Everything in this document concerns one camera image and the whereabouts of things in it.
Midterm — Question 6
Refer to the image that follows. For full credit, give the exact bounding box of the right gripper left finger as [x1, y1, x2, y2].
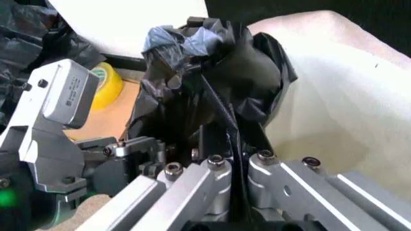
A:
[76, 122, 233, 231]

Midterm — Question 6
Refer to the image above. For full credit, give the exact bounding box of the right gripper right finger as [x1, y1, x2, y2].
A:
[248, 122, 411, 231]

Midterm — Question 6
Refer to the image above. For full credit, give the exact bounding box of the silver-barred finger of the left gripper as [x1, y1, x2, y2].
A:
[104, 136, 167, 175]

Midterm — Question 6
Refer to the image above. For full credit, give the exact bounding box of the black plastic garbage bag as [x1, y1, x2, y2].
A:
[126, 16, 299, 224]

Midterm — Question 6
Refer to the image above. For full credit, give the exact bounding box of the white plastic trash bin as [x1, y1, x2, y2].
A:
[246, 11, 411, 186]

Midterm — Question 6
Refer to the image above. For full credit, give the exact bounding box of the crumpled dark grey plastic bag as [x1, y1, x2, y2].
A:
[0, 0, 107, 126]

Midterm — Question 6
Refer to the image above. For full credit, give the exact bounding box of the yellow tape roll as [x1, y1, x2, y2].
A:
[89, 61, 125, 111]

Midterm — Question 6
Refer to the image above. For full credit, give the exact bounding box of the white smooth rounded shell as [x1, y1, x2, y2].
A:
[44, 0, 212, 60]

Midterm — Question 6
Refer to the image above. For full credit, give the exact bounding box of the thin black cable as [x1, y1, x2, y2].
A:
[191, 65, 241, 135]

